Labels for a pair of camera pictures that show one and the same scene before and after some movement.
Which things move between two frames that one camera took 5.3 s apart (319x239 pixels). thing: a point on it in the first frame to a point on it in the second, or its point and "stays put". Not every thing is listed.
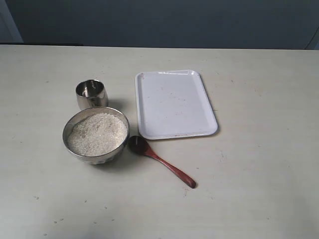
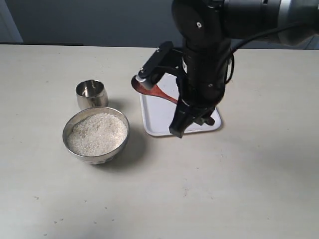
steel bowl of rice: (96, 135) stays put
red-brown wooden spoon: (140, 145) to (153, 90)
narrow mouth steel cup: (91, 93) stays put
